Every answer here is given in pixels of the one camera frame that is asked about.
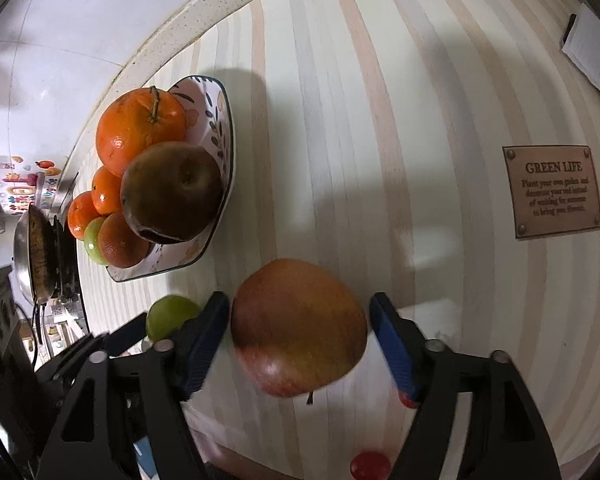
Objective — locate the white power bank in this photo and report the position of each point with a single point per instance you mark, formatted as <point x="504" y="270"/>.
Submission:
<point x="592" y="60"/>

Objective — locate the red yellow apple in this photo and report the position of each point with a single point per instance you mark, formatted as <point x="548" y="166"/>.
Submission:
<point x="297" y="327"/>

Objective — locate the steel wok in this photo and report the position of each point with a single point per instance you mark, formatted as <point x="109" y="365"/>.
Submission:
<point x="32" y="250"/>

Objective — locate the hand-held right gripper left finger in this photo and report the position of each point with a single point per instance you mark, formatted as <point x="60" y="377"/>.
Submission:
<point x="205" y="345"/>

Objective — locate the black gas stove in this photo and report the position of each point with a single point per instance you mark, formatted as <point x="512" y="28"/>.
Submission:
<point x="69" y="265"/>

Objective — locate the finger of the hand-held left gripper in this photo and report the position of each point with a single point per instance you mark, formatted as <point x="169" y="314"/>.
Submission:
<point x="122" y="335"/>

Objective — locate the large orange with stem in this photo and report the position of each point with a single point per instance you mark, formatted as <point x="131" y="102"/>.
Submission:
<point x="135" y="130"/>

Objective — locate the small green apple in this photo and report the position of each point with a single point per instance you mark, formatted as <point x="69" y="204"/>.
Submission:
<point x="93" y="246"/>

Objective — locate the large green apple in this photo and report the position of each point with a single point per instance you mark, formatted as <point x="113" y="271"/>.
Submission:
<point x="167" y="312"/>

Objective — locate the floral ceramic plate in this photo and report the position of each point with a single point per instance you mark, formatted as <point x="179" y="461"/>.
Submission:
<point x="212" y="125"/>

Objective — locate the brown label patch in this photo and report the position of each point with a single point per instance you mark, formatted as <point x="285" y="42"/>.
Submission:
<point x="552" y="190"/>

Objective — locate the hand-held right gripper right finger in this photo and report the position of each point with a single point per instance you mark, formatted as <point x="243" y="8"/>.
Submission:
<point x="390" y="340"/>

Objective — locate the red cherry tomato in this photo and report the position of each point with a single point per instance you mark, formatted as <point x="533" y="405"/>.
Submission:
<point x="370" y="466"/>
<point x="407" y="400"/>

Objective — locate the dark-skinned orange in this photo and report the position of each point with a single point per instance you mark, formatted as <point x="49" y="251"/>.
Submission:
<point x="122" y="240"/>

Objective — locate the dark brown-red apple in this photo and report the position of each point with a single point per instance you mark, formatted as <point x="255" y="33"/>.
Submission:
<point x="172" y="190"/>

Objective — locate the small bright tangerine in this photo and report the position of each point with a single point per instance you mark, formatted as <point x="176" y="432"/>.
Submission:
<point x="80" y="212"/>
<point x="105" y="192"/>

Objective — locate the colourful wall stickers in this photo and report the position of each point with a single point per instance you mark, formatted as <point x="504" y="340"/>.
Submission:
<point x="25" y="185"/>

